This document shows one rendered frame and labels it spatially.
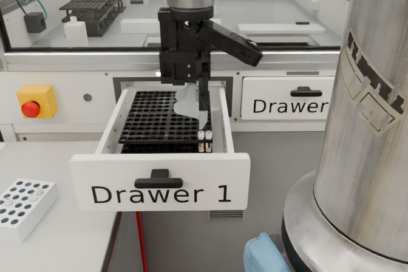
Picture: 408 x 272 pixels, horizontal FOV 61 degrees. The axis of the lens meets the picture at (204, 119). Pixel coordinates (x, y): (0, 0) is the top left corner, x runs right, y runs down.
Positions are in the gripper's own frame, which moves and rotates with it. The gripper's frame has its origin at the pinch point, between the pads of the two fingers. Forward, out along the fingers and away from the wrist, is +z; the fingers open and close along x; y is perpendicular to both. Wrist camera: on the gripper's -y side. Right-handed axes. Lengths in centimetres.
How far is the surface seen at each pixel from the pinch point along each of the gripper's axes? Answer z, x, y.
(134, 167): 2.6, 10.8, 11.4
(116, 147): 10.3, -6.5, 18.7
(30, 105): 4.9, -15.8, 39.7
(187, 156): 1.2, 10.0, 2.8
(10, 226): 14.2, 12.0, 33.8
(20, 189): 14.3, 2.4, 36.3
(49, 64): -2.4, -22.6, 36.3
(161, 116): 3.9, -8.2, 9.0
